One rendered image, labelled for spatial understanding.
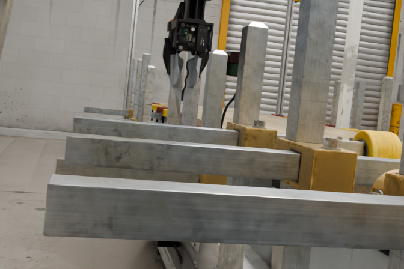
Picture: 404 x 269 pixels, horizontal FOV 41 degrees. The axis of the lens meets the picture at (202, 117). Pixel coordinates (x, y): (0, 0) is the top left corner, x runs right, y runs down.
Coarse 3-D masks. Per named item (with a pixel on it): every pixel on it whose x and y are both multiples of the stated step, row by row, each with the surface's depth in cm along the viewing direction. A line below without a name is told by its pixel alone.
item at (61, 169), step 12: (60, 168) 103; (72, 168) 103; (84, 168) 104; (96, 168) 104; (108, 168) 105; (156, 180) 107; (168, 180) 107; (180, 180) 108; (192, 180) 108; (252, 180) 111; (264, 180) 111
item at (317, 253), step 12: (276, 180) 130; (156, 252) 323; (264, 252) 133; (312, 252) 106; (324, 252) 101; (336, 252) 97; (348, 252) 92; (360, 252) 89; (372, 252) 85; (384, 252) 82; (168, 264) 265; (312, 264) 106; (324, 264) 101; (336, 264) 96; (348, 264) 92; (360, 264) 88; (372, 264) 85; (384, 264) 81
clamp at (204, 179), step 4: (200, 176) 108; (204, 176) 105; (208, 176) 105; (212, 176) 106; (216, 176) 106; (220, 176) 106; (224, 176) 106; (200, 180) 108; (204, 180) 105; (208, 180) 105; (212, 180) 106; (216, 180) 106; (220, 180) 106; (224, 180) 106; (220, 184) 106; (224, 184) 106
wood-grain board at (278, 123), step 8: (200, 112) 277; (232, 112) 322; (200, 120) 211; (224, 120) 226; (232, 120) 232; (264, 120) 262; (272, 120) 271; (280, 120) 281; (224, 128) 175; (272, 128) 201; (280, 128) 206; (328, 128) 244; (336, 128) 251; (328, 136) 188; (336, 136) 193; (344, 136) 198; (352, 136) 203; (360, 192) 86; (368, 192) 84
